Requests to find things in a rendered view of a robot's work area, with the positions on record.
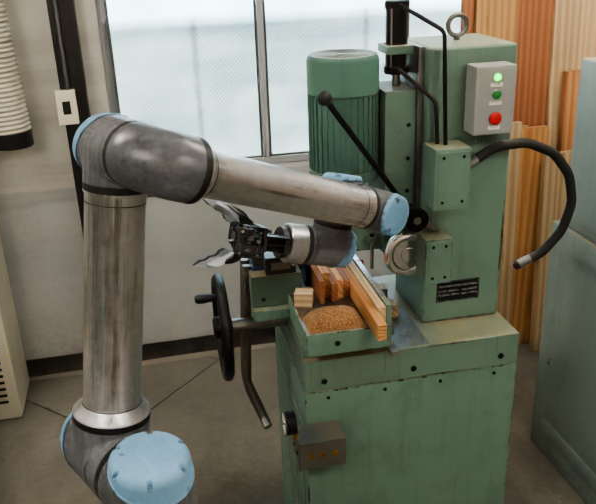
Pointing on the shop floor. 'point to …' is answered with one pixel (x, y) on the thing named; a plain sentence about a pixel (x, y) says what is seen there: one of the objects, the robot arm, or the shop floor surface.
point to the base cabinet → (404, 437)
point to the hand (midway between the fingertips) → (195, 231)
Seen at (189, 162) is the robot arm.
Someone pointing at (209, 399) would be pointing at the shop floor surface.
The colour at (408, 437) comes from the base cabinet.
